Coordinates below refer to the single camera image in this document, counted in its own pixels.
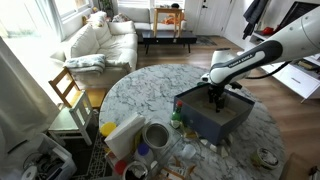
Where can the wooden chair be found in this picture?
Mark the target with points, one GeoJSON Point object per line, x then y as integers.
{"type": "Point", "coordinates": [68, 91]}

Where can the white sofa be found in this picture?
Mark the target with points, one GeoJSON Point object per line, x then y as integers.
{"type": "Point", "coordinates": [117, 41]}

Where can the clear plastic container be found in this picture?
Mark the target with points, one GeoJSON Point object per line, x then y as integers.
{"type": "Point", "coordinates": [171, 155]}

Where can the dark coffee table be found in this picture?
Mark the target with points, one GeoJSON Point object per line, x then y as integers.
{"type": "Point", "coordinates": [168, 37]}

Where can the metal bowl with foil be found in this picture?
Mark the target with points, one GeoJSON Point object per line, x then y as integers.
{"type": "Point", "coordinates": [264, 158]}

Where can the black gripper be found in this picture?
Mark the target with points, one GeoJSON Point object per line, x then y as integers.
{"type": "Point", "coordinates": [215, 96]}

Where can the folded grey blanket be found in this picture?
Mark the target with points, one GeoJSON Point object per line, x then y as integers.
{"type": "Point", "coordinates": [94, 63]}

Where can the grey paint can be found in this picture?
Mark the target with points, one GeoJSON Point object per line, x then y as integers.
{"type": "Point", "coordinates": [156, 135]}

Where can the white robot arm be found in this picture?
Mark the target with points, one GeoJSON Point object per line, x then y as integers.
{"type": "Point", "coordinates": [301, 38]}

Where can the white storage bin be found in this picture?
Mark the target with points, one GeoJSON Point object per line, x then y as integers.
{"type": "Point", "coordinates": [40, 158]}

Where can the yellow plastic lid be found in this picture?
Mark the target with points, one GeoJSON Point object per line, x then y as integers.
{"type": "Point", "coordinates": [107, 128]}

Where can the wooden side table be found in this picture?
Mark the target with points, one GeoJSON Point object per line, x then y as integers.
{"type": "Point", "coordinates": [174, 13]}

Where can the orange torn snack bag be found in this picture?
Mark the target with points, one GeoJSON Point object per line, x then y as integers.
{"type": "Point", "coordinates": [175, 170]}

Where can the dark blue cardboard box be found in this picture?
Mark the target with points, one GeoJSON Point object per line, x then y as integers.
{"type": "Point", "coordinates": [202, 116]}

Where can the white tv cabinet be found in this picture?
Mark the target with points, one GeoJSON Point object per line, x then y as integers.
{"type": "Point", "coordinates": [301, 81]}

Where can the green sauce bottle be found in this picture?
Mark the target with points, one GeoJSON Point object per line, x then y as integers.
{"type": "Point", "coordinates": [176, 115]}

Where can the white step stool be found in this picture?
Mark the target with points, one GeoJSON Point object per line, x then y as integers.
{"type": "Point", "coordinates": [71, 123]}

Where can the blue cap jar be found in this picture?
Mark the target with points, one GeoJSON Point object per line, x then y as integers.
{"type": "Point", "coordinates": [144, 154]}

